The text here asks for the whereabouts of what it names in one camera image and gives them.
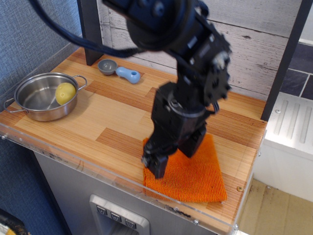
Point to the yellow object at corner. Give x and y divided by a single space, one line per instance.
10 232

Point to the dark left shelf post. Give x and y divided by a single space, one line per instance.
89 20

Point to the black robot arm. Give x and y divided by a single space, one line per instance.
180 29

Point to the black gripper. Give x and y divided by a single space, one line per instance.
179 124

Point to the silver dispenser panel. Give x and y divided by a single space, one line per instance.
113 219

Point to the dark right shelf post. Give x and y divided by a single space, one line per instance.
296 31

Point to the dark shelf post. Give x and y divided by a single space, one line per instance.
89 20
296 31

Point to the clear acrylic table guard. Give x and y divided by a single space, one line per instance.
73 179

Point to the stainless steel pot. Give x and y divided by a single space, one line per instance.
36 96

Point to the orange knitted cloth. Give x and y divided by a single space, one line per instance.
196 179

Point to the yellow potato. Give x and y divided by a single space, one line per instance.
64 93

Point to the grey and blue scoop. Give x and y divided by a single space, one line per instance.
109 67

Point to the white ribbed side cabinet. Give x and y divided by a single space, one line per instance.
285 158

